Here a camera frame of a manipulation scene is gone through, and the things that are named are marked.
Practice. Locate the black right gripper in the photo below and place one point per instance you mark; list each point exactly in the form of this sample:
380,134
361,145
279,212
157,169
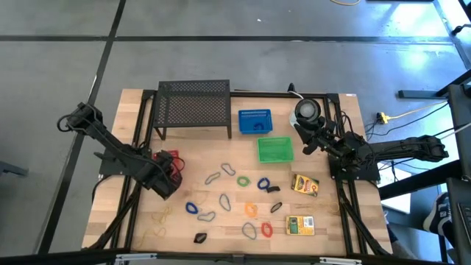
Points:
325,136

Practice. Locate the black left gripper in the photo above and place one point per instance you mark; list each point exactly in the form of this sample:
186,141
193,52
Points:
162,176

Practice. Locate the coloured rubber bands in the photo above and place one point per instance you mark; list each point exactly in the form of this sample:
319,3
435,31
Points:
165,212

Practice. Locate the yellow green crayon box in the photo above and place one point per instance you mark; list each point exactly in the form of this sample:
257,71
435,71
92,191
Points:
304,185

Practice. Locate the grey rubber band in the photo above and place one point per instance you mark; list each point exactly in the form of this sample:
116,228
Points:
222,167
206,181

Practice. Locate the tan rubber band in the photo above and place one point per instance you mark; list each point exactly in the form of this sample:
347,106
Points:
206,197
162,232
333,210

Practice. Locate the yellow crayon box with barcode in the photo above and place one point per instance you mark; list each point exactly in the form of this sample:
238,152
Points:
300,225

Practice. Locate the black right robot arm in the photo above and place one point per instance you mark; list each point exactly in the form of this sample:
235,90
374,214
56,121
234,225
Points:
404,147

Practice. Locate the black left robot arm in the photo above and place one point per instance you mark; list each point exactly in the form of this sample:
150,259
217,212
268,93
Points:
110,147

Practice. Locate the black desk foot bar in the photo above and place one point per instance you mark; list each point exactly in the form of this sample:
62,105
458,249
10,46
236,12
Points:
416,94
416,182

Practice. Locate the black side desk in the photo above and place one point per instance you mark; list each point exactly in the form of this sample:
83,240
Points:
460,110

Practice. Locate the red plastic basket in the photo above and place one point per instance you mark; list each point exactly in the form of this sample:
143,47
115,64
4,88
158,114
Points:
173,152

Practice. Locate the green plastic basket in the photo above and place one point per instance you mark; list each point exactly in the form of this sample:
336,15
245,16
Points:
274,151

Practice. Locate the blue plastic basket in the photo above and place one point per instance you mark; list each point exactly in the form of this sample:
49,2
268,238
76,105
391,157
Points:
246,117

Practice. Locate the black perforated metal riser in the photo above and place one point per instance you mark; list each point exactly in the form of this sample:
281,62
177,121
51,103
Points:
191,106

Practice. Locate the grey chair base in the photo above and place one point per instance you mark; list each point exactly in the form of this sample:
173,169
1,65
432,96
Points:
11,169

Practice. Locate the person's shoe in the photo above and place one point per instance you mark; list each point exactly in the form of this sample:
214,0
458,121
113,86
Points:
439,213

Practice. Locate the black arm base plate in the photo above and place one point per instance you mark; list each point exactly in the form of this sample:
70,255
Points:
353,176
110,169

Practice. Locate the silver metal bracket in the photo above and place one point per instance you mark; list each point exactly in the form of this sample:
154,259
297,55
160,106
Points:
340,260
136,257

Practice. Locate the black camera rig beam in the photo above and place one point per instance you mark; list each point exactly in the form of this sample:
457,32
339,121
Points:
55,257

